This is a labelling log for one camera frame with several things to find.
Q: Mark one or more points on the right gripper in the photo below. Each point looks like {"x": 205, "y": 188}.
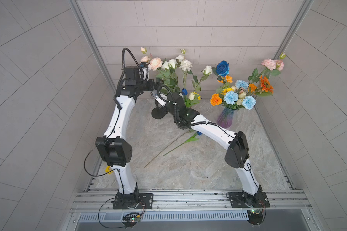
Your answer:
{"x": 166, "y": 108}

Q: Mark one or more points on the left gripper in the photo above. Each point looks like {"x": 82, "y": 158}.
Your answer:
{"x": 155, "y": 86}

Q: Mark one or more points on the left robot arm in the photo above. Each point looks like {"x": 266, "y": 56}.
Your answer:
{"x": 112, "y": 146}

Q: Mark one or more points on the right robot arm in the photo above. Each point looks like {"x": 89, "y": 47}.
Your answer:
{"x": 235, "y": 143}

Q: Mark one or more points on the left vase bouquet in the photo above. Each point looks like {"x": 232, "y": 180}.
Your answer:
{"x": 177, "y": 75}

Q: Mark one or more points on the vase bouquet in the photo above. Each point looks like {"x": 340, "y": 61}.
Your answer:
{"x": 177, "y": 75}
{"x": 241, "y": 94}

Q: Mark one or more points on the blue purple glass vase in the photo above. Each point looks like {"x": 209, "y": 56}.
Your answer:
{"x": 226, "y": 117}

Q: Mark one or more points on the right vase bouquet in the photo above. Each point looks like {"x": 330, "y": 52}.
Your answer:
{"x": 241, "y": 94}

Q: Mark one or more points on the black round stand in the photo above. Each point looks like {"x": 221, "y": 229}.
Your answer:
{"x": 157, "y": 112}

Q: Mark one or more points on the yellow plastic piece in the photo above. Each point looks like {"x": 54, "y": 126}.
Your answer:
{"x": 108, "y": 169}

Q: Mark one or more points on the left circuit board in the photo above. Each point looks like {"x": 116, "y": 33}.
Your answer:
{"x": 131, "y": 219}

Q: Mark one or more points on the circuit board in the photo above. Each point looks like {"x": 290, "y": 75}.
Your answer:
{"x": 255, "y": 216}
{"x": 131, "y": 219}

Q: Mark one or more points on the right circuit board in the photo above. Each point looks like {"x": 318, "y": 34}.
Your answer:
{"x": 255, "y": 216}

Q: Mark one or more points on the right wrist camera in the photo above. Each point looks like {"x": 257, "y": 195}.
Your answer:
{"x": 161, "y": 99}

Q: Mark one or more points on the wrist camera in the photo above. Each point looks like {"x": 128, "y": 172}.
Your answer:
{"x": 161, "y": 99}
{"x": 145, "y": 70}

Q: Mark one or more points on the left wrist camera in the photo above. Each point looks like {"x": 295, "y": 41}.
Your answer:
{"x": 145, "y": 70}

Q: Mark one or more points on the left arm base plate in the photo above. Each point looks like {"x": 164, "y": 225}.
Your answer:
{"x": 133, "y": 201}

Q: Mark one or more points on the aluminium rail frame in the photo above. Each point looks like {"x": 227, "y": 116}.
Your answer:
{"x": 184, "y": 205}

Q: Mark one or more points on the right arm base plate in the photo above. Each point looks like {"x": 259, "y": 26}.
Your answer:
{"x": 245, "y": 200}

